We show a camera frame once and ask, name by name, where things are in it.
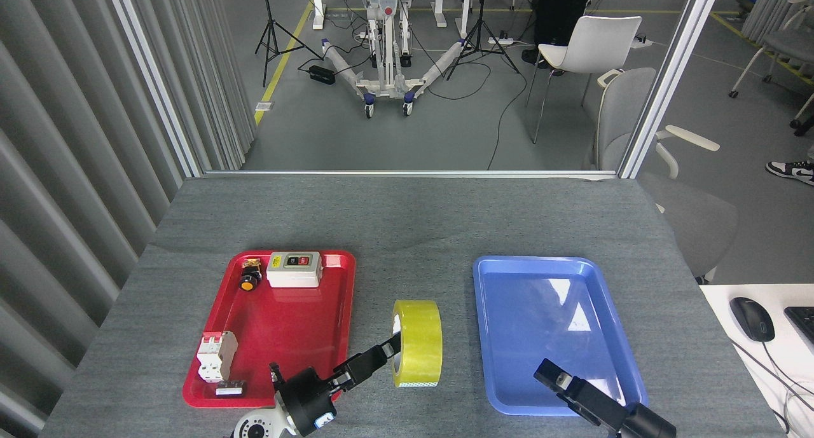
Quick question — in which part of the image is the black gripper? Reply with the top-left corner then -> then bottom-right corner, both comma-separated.
275,332 -> 403,437
533,358 -> 677,438

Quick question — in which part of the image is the yellow tape roll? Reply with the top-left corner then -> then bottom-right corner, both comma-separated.
391,299 -> 443,388

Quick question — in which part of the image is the yellow push button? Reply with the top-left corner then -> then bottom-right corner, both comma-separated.
238,256 -> 263,292

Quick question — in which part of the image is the black computer mouse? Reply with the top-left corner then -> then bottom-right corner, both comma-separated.
729,296 -> 776,343

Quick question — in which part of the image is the white circuit breaker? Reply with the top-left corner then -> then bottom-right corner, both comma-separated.
196,331 -> 239,383

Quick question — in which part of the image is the red plastic tray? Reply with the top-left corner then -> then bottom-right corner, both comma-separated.
182,250 -> 356,408

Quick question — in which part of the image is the white wheeled stand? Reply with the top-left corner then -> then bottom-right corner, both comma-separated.
320,0 -> 468,118

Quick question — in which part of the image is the silver rail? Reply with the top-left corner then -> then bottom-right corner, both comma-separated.
203,170 -> 621,179

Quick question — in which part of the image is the black tripod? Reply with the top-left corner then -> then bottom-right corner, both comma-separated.
254,0 -> 322,88
445,0 -> 521,81

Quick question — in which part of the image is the dark grey office chair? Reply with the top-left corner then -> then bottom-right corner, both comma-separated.
728,0 -> 814,137

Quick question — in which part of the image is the white plastic chair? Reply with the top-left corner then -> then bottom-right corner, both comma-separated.
525,15 -> 643,144

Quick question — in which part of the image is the white two-button switch box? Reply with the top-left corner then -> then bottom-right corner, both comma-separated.
265,252 -> 324,289

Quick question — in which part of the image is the person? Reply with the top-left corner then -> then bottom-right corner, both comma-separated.
521,0 -> 598,76
766,160 -> 814,187

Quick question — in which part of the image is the blue plastic tray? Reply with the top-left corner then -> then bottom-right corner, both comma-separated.
473,256 -> 649,418

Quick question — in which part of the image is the white desk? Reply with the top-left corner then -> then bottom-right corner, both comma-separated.
698,284 -> 814,438

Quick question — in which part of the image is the silver post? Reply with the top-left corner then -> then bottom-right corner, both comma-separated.
618,0 -> 726,179

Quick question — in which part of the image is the black keyboard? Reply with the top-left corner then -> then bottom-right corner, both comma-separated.
783,306 -> 814,353

